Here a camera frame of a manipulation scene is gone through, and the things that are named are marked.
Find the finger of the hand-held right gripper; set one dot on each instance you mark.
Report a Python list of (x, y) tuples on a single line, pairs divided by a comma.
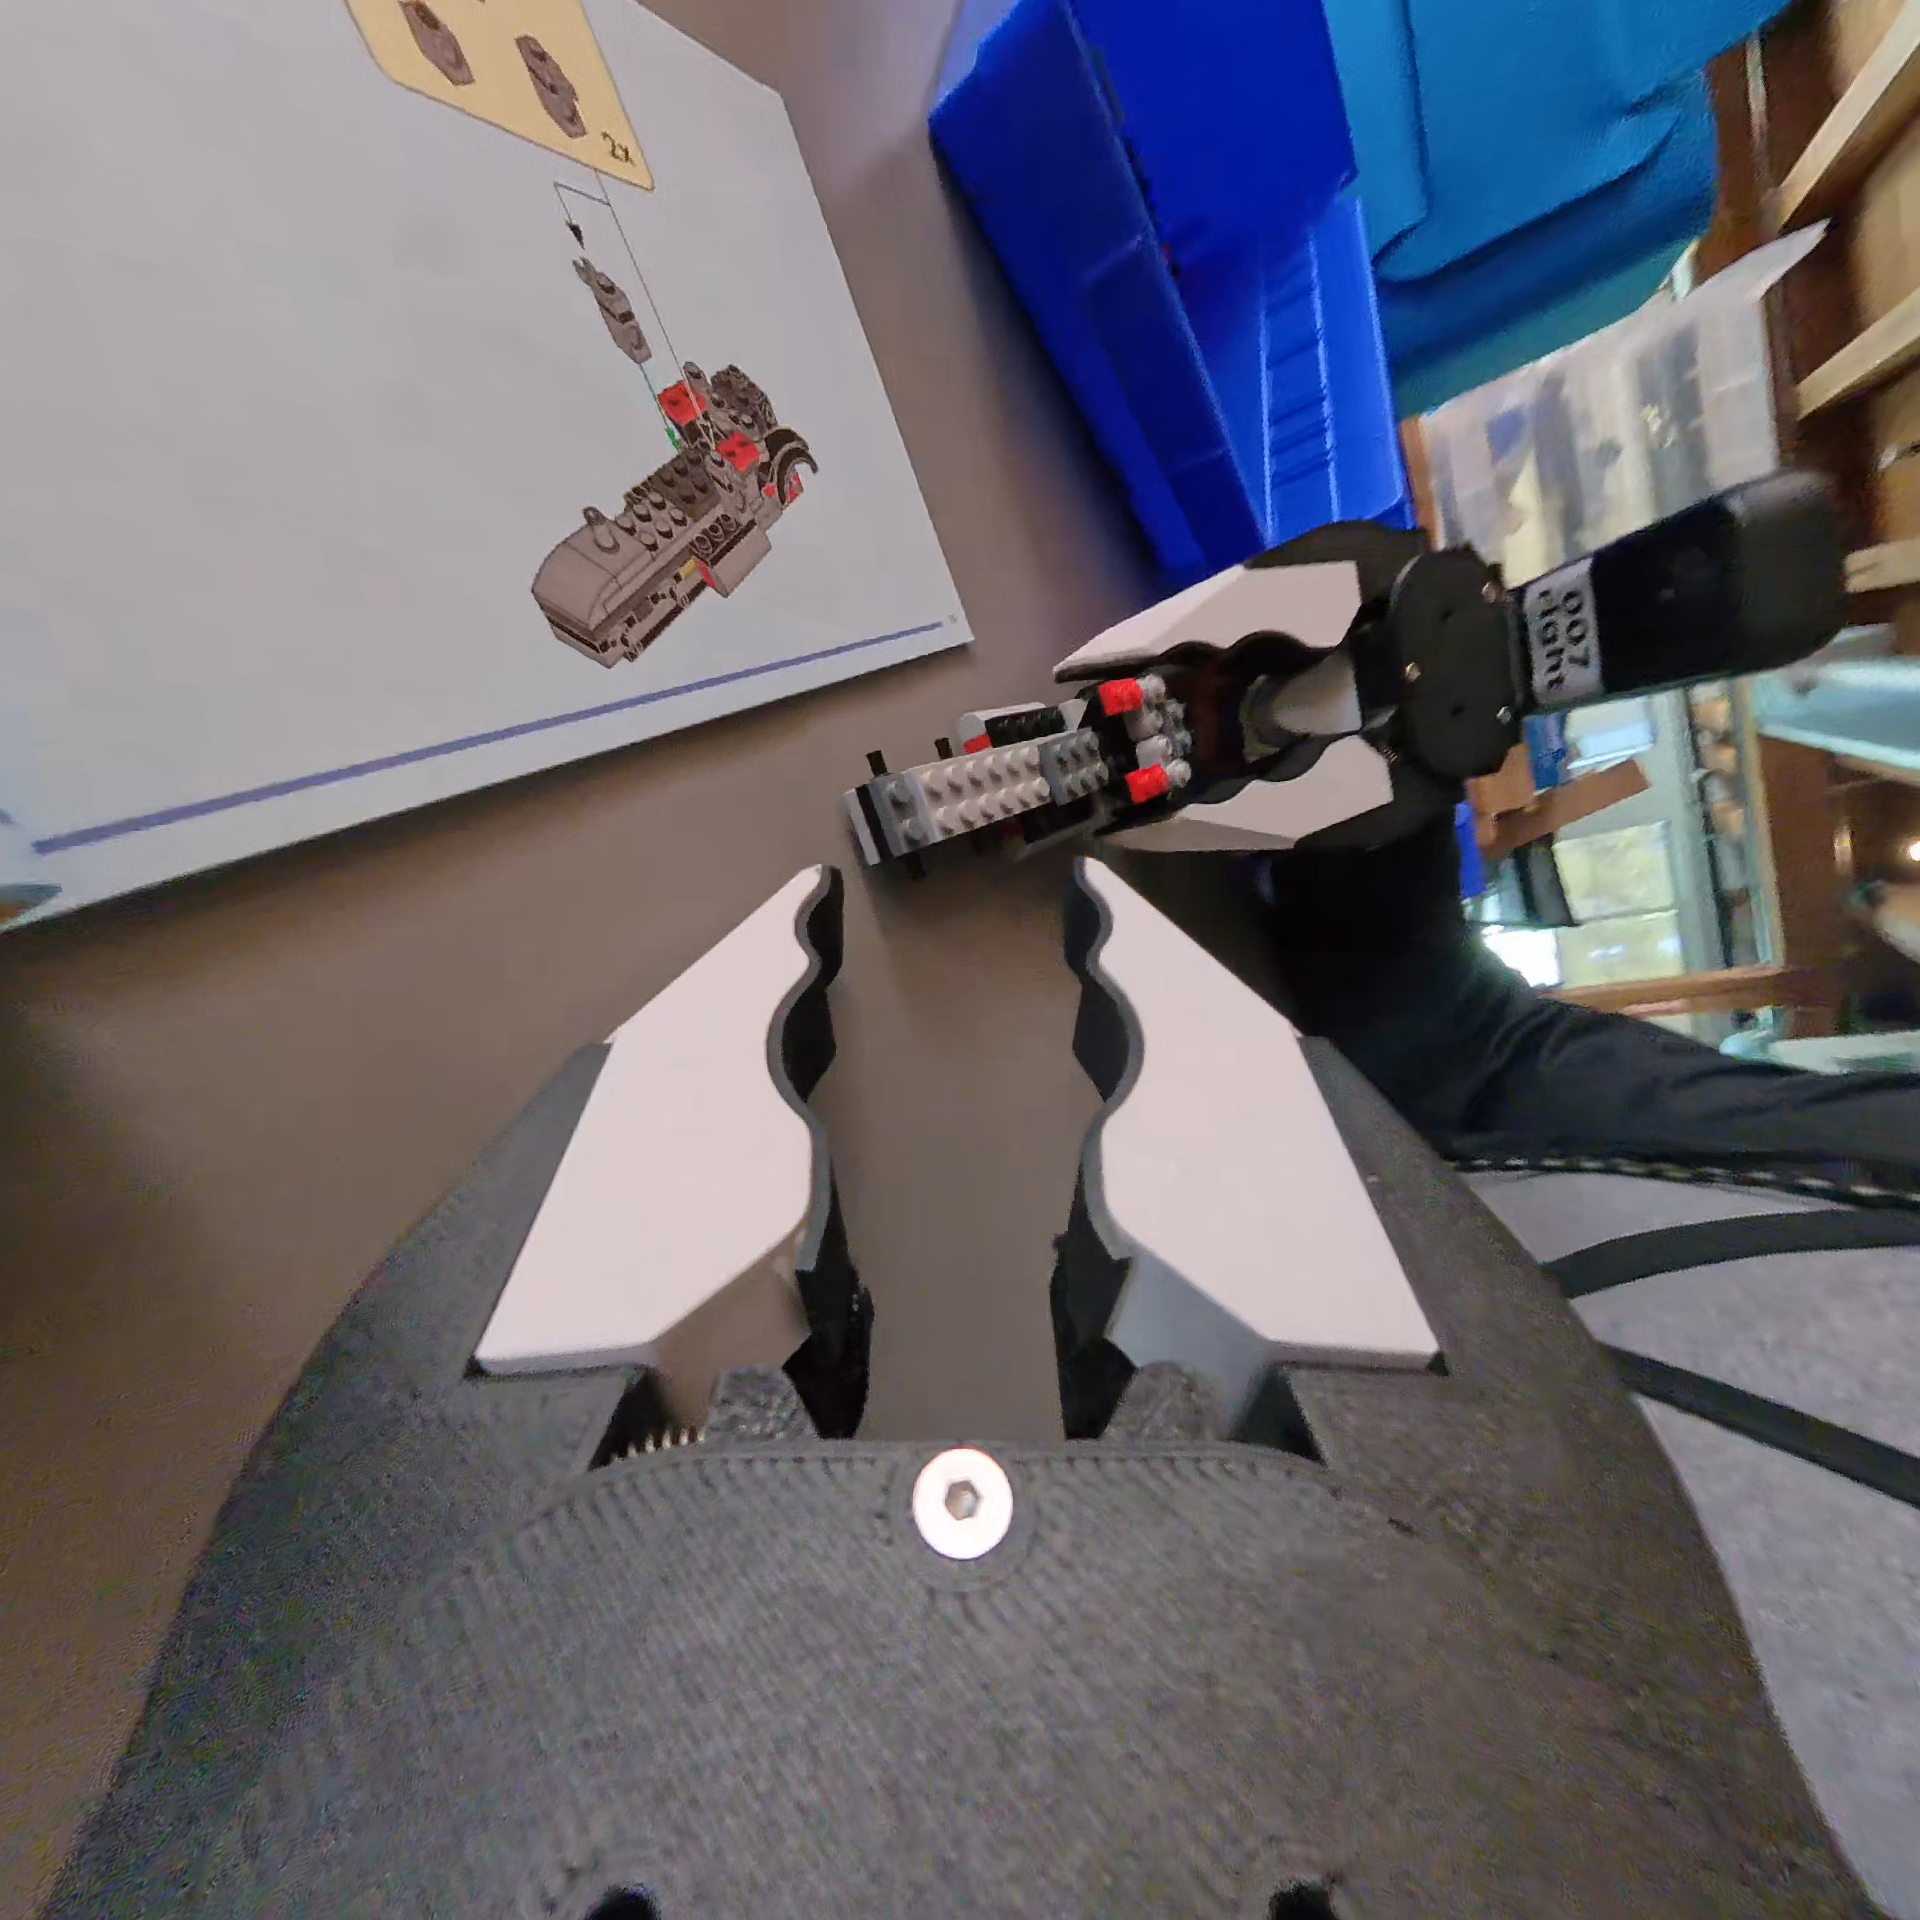
[(1320, 797), (1245, 609)]

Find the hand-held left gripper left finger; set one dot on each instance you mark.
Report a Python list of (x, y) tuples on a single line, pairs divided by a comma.
[(676, 1184)]

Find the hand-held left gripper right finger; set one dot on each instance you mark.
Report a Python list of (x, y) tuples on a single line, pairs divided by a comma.
[(1260, 1201)]

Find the grey brick model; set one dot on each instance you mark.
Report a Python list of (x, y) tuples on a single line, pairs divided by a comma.
[(974, 788)]

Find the blue plastic bin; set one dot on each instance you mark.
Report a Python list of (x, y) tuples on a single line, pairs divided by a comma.
[(1141, 300)]

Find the grey desk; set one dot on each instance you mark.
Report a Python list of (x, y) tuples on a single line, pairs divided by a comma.
[(226, 1125)]

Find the clear plastic storage rack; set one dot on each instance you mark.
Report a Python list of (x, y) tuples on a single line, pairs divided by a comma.
[(1622, 406)]

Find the blue felt bag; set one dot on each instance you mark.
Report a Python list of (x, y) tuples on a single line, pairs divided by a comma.
[(1531, 149)]

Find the person's grey shirt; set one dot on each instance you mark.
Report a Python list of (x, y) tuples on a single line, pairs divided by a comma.
[(1799, 1575)]

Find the brick instruction booklet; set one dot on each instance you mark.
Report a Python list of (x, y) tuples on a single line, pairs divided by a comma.
[(300, 450)]

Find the silver ventilation duct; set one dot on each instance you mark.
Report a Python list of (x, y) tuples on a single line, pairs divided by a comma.
[(1846, 704)]

